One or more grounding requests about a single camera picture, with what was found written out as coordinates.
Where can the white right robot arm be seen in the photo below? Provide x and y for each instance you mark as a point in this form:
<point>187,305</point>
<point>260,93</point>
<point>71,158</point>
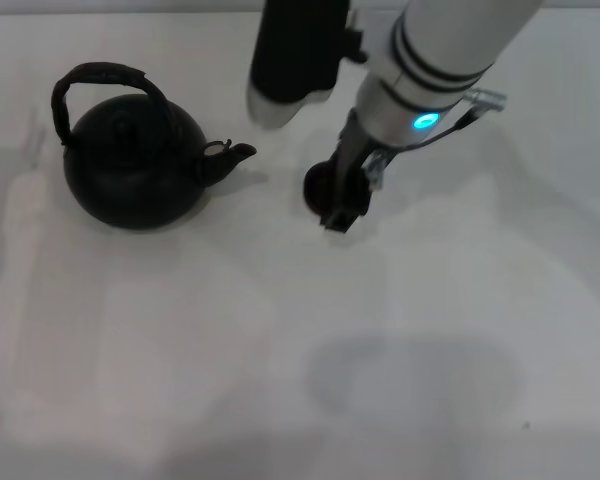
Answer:
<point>430,45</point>

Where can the black cast iron teapot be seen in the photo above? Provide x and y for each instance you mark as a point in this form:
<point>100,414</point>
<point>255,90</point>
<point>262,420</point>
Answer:
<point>130,170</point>

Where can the small black teacup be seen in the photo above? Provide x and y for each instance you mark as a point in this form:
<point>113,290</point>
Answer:
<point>317,182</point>

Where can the silver metal clamp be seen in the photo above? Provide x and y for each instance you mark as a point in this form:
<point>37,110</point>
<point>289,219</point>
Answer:
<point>377,167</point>

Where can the silver metal camera bracket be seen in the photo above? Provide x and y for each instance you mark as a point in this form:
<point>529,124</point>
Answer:
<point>487,98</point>

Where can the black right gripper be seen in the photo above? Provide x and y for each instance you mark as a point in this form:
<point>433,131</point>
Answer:
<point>350,155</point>

